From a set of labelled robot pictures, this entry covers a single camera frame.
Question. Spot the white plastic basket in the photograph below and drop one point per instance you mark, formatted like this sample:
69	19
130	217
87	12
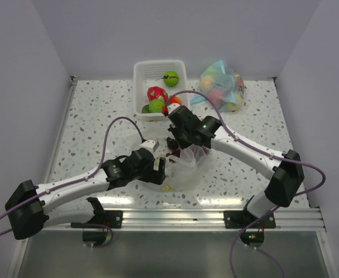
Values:
153	80

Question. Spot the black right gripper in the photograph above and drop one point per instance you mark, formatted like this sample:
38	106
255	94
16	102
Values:
182	144

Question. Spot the clear plastic fruit bag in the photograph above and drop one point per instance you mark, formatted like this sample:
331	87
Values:
184	168

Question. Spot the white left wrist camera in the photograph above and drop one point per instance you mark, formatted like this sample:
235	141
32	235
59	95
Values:
150	145

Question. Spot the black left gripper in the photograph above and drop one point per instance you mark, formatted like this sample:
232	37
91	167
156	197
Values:
154	176

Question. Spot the blue plastic fruit bag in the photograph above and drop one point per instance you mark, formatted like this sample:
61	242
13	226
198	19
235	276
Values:
223	86

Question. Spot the green striped watermelon toy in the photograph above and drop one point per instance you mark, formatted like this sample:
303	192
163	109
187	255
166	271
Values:
170	78

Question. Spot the green round fruit toy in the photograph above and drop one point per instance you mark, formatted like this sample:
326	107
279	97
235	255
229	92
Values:
156	105

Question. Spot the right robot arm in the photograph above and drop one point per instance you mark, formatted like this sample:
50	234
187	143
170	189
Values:
282	170

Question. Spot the red apple slice toy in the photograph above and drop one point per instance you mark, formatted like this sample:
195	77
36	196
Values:
175	100

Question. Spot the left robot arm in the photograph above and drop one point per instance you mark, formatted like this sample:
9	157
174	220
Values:
33	207

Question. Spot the lemon slice toy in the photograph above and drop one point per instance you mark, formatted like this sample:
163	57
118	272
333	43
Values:
166	189

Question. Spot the yellow green mango toy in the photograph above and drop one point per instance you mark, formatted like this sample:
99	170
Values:
145	109

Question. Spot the pink dragon fruit toy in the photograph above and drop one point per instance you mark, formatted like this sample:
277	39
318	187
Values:
155	92

